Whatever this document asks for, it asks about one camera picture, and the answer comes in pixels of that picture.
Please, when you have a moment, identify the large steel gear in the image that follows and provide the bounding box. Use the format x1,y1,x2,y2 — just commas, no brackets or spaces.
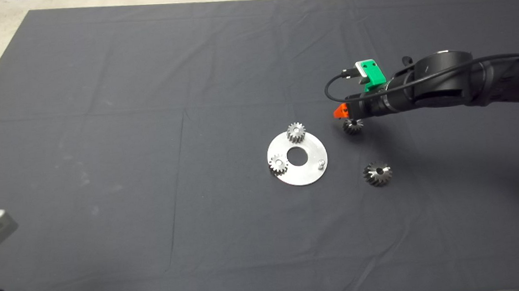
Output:
363,160,394,187

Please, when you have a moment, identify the small dark steel gear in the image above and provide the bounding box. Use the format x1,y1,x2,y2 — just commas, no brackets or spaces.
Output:
342,118,364,135

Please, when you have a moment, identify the dark grey table cloth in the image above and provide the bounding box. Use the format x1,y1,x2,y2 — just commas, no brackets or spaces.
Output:
0,0,519,291

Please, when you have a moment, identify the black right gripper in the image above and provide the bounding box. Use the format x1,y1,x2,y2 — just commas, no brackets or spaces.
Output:
332,81,396,122

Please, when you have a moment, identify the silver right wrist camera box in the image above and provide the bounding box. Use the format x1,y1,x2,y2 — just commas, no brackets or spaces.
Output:
354,59,379,87

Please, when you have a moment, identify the green right camera mount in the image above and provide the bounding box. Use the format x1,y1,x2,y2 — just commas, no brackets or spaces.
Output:
357,59,389,94

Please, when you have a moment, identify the round metal plate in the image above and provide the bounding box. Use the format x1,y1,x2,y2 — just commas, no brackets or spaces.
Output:
266,128,330,188

